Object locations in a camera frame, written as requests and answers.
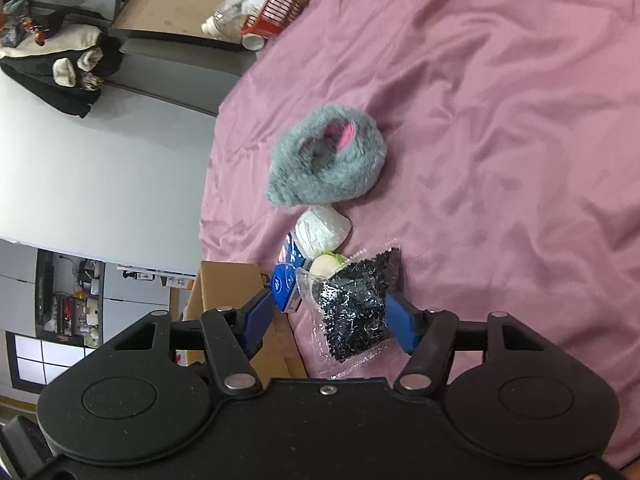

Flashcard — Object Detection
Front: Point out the red plastic basket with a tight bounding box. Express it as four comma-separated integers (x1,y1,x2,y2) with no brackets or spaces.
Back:
240,0,313,41

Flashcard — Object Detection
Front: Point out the cluttered open shelf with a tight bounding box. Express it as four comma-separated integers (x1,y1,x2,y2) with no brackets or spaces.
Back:
35,250,106,348

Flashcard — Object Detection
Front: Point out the clear bag of black beads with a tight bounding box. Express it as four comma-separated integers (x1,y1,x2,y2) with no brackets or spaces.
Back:
296,245,403,378

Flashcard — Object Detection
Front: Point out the wooden board with black frame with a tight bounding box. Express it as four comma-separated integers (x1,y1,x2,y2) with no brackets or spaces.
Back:
107,0,261,53

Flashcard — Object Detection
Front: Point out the burger plush toy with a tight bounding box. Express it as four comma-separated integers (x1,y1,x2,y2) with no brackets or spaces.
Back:
309,252,348,281

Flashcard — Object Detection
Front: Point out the white bundle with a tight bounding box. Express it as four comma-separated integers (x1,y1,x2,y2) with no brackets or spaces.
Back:
294,205,352,261

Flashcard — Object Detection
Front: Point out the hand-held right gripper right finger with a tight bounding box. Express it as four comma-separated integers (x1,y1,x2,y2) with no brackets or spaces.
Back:
384,291,556,396

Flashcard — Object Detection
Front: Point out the hanging black jacket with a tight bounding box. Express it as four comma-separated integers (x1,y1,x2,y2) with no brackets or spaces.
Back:
0,7,123,120

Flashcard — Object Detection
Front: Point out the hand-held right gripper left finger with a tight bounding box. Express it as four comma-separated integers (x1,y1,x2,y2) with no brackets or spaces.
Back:
100,286,277,396

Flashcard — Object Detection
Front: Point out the cardboard box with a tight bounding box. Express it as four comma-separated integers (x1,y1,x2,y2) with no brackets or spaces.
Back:
177,260,308,381

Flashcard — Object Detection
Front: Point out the blue and white tissue packet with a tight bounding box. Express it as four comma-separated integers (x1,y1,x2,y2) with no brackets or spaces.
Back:
272,232,311,314

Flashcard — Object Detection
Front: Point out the pink bed sheet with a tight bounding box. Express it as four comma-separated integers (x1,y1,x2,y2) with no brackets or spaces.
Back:
197,0,640,471

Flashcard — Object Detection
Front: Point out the clear plastic bottle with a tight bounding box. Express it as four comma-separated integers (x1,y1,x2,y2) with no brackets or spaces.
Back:
201,0,251,41

